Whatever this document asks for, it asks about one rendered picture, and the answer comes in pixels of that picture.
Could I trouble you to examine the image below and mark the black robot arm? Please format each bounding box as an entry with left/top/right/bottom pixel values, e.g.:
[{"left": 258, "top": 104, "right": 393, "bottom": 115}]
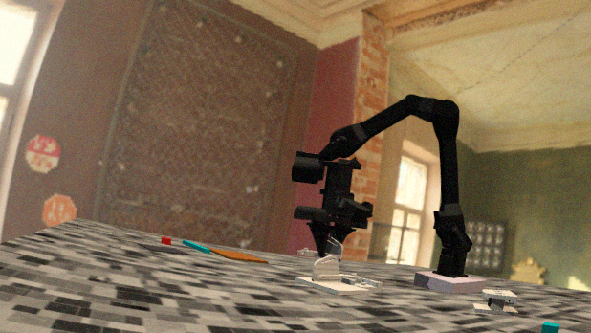
[{"left": 292, "top": 94, "right": 472, "bottom": 278}]

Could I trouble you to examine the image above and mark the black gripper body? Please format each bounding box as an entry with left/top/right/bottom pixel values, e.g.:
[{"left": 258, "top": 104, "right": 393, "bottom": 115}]
[{"left": 294, "top": 185, "right": 368, "bottom": 229}]

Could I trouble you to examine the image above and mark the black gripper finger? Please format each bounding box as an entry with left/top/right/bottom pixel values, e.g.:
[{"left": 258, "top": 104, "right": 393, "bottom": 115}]
[
  {"left": 306, "top": 222, "right": 335, "bottom": 257},
  {"left": 330, "top": 227, "right": 356, "bottom": 244}
]

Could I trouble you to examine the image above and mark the orange flat plate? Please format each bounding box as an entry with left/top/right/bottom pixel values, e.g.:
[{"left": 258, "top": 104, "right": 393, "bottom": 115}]
[{"left": 208, "top": 248, "right": 268, "bottom": 264}]

